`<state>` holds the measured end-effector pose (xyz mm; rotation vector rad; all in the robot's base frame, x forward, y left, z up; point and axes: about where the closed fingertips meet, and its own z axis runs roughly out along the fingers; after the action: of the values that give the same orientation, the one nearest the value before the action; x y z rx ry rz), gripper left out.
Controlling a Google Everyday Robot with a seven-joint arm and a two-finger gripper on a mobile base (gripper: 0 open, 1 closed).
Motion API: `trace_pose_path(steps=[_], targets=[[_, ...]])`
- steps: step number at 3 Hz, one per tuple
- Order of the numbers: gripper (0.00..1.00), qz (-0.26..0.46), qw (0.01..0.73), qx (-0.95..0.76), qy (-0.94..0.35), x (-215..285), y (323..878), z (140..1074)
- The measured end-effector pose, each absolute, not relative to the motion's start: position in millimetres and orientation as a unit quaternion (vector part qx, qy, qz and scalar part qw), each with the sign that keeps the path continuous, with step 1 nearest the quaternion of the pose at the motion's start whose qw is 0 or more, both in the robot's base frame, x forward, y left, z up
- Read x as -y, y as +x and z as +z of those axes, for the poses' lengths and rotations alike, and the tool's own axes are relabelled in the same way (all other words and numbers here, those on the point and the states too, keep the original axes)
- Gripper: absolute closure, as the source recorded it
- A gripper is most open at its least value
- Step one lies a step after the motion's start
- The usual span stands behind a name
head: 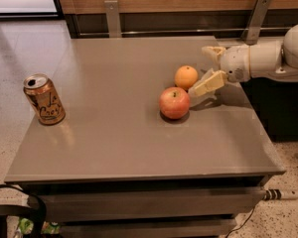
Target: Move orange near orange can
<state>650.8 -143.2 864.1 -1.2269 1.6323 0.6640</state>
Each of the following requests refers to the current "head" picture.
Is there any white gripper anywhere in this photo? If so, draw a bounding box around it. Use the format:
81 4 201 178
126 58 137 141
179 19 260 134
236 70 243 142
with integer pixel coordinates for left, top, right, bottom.
188 45 250 98

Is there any orange fruit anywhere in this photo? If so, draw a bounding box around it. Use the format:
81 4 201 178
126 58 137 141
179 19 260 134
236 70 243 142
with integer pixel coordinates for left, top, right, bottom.
174 65 199 90

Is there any left metal wall bracket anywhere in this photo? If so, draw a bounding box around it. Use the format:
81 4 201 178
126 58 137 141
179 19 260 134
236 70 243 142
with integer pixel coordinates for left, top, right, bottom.
104 0 122 38

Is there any black power cable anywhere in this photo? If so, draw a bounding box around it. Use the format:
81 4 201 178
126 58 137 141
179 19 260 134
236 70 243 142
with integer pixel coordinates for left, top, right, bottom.
223 205 256 238

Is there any grey drawer cabinet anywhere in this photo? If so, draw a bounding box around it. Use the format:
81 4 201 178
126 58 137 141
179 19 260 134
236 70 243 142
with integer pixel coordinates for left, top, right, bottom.
6 37 284 238

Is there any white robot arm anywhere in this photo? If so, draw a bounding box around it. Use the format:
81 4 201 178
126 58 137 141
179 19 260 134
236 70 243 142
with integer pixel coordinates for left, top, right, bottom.
188 25 298 99

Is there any green snack bag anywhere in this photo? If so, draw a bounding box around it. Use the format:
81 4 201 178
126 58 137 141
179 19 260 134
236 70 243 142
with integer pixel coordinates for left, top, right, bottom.
13 218 62 238

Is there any orange LaCroix can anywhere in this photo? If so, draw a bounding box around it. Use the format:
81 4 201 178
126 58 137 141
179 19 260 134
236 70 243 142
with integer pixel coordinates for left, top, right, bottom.
23 73 66 126

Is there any red apple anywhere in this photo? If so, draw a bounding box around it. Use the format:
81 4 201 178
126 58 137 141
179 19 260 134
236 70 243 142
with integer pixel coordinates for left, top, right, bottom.
159 87 190 120

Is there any metal wall bracket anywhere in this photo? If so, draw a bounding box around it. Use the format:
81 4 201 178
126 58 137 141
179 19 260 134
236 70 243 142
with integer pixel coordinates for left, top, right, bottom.
104 0 122 38
241 0 272 45

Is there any right metal wall bracket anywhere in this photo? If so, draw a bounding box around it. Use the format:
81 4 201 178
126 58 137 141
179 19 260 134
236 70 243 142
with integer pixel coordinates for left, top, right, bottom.
241 0 272 45

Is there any white power strip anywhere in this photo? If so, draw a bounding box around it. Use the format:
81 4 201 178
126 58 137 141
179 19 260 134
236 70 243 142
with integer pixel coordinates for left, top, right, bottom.
263 188 298 200

